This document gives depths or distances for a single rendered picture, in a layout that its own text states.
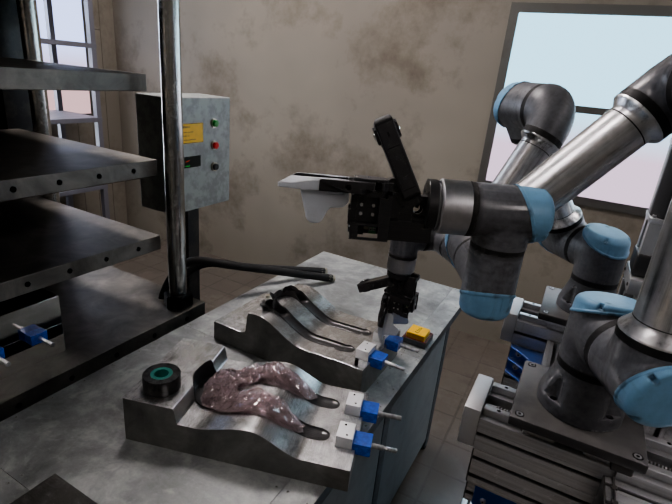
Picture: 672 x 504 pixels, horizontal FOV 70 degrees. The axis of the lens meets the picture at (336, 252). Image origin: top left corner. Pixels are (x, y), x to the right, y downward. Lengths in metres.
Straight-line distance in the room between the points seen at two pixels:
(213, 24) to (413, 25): 1.56
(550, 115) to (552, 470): 0.74
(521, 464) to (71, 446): 0.93
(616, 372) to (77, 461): 1.02
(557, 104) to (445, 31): 2.01
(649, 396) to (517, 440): 0.32
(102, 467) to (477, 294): 0.83
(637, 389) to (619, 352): 0.06
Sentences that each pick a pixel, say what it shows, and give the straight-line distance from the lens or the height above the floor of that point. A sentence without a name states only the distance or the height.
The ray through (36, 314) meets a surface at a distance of 1.50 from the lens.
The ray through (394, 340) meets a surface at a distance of 1.38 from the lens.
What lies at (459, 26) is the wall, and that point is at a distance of 3.16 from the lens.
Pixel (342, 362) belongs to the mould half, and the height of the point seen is 0.89.
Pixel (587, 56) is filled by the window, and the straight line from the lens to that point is 3.02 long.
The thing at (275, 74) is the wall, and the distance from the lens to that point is 3.68.
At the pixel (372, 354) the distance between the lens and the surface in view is 1.30.
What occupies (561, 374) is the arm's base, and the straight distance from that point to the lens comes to 1.00.
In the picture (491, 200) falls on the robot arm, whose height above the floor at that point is 1.46.
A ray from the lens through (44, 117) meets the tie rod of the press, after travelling 2.12.
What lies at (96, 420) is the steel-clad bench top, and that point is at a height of 0.80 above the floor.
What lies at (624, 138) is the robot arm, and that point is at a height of 1.54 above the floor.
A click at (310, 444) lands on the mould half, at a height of 0.86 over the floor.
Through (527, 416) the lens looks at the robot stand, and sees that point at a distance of 0.99.
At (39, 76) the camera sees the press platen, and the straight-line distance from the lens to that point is 1.44.
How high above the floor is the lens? 1.60
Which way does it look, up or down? 21 degrees down
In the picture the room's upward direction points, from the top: 5 degrees clockwise
